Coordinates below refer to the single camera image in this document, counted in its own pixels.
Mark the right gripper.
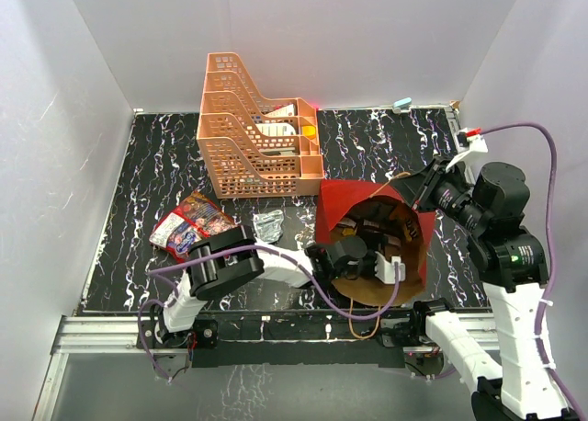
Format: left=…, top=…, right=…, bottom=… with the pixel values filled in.
left=390, top=156, right=488, bottom=233

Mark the red brown paper bag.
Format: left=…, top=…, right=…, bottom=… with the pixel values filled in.
left=315, top=179, right=435, bottom=310

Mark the silver foil snack packet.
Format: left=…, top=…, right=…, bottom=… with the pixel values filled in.
left=253, top=210, right=284, bottom=244

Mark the red candy bag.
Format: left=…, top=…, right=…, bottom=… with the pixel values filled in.
left=149, top=190, right=236, bottom=263

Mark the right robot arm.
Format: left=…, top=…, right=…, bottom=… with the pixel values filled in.
left=391, top=158, right=582, bottom=420

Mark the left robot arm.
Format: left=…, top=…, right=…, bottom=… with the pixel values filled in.
left=153, top=226, right=388, bottom=347

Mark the yellow snack packet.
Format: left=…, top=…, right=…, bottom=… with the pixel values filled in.
left=401, top=216, right=421, bottom=242

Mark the light blue eraser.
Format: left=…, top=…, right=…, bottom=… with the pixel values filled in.
left=392, top=97, right=413, bottom=114

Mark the orange yellow round object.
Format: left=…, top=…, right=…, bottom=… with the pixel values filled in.
left=300, top=125, right=317, bottom=140

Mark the white box in organizer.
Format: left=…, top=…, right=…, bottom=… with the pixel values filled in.
left=266, top=103, right=297, bottom=118

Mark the peach plastic file organizer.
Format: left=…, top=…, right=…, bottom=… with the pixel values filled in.
left=197, top=52, right=324, bottom=199

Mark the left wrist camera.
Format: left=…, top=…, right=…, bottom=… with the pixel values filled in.
left=375, top=253, right=406, bottom=285

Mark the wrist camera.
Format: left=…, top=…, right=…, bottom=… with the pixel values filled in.
left=375, top=253, right=406, bottom=285
left=446, top=128, right=488, bottom=173

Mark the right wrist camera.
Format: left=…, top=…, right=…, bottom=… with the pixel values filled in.
left=446, top=128, right=488, bottom=173

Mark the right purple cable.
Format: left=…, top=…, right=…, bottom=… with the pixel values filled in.
left=480, top=121, right=588, bottom=421

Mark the aluminium front rail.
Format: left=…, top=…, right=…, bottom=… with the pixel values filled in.
left=51, top=310, right=499, bottom=354

